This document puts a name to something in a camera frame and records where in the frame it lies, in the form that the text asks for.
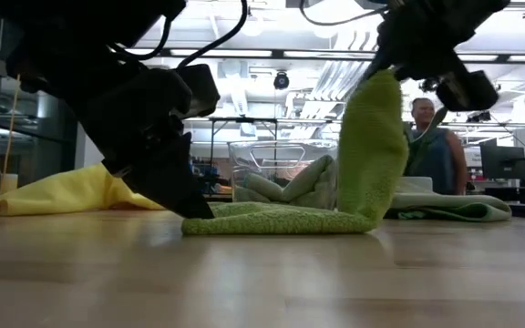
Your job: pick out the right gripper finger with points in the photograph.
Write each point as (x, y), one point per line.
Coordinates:
(381, 61)

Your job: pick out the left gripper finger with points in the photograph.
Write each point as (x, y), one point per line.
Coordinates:
(167, 187)

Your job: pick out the lime green microfiber towel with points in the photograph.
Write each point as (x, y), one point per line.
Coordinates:
(372, 150)

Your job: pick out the pale green teal-edged towel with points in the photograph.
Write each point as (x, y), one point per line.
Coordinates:
(308, 182)
(449, 207)

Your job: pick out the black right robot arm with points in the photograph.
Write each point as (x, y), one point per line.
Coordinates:
(481, 13)

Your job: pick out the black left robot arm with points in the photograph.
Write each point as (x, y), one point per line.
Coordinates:
(85, 18)

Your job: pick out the yellow microfiber towel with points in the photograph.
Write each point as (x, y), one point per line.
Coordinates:
(62, 196)

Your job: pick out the black ceiling track lights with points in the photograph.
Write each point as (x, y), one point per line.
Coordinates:
(479, 117)

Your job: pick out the round black ceiling fixture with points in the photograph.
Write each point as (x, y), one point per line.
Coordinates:
(281, 80)

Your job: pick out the clear plastic bin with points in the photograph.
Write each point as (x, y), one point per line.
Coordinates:
(262, 150)

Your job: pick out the person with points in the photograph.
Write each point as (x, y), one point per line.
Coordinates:
(435, 155)

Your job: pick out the pale plastic cup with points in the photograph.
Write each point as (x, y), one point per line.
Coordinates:
(9, 182)

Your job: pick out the black computer monitor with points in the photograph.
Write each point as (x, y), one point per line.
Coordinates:
(501, 161)

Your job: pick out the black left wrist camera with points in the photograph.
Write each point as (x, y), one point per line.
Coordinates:
(201, 91)

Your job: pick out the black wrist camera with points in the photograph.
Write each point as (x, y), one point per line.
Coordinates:
(201, 91)
(467, 91)

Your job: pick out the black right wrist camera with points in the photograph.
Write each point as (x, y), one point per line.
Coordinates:
(467, 91)

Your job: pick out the black background table frame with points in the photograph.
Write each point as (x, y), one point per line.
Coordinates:
(244, 120)

